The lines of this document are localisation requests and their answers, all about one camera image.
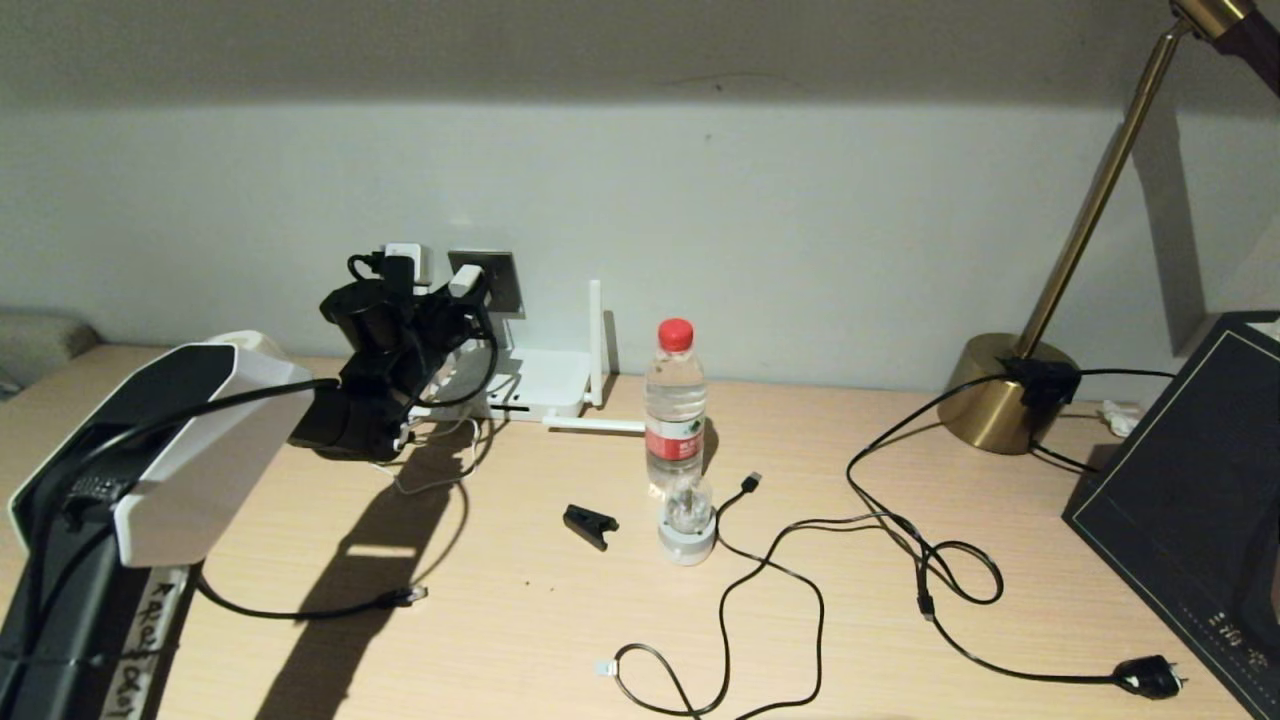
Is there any thin white adapter cable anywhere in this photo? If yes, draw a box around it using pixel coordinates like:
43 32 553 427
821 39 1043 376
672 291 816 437
385 395 491 497

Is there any white router with antennas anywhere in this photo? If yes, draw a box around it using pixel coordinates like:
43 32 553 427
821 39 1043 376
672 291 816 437
432 280 648 434

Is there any white toilet paper roll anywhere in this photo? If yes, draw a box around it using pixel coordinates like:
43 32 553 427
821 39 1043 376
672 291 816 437
228 331 309 379

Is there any water bottle red cap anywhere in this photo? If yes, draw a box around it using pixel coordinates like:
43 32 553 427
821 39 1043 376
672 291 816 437
643 318 708 498

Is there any small black clip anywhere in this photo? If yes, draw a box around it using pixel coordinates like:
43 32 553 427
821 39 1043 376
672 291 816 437
563 504 621 551

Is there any small glass dome white base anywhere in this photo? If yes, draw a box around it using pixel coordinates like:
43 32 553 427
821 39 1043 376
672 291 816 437
657 475 718 566

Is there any white handwritten tape label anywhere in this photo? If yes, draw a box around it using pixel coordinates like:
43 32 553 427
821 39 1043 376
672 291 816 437
100 570 191 720

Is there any brass desk lamp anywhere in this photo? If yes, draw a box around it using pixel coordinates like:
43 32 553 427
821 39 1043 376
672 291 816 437
935 0 1280 457

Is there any black box on lamp base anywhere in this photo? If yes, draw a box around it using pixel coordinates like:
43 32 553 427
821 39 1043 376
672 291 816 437
997 358 1081 419

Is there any dark gift bag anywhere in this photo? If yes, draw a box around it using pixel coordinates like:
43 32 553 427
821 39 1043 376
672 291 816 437
1060 312 1280 720

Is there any grey wall socket plate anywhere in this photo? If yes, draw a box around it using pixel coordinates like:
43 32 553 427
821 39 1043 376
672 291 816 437
447 250 523 315

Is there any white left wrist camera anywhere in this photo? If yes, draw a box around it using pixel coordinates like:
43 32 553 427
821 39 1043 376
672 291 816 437
384 243 435 288

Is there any black lamp power cord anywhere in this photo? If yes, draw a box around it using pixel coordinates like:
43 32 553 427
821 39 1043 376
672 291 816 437
845 368 1188 698

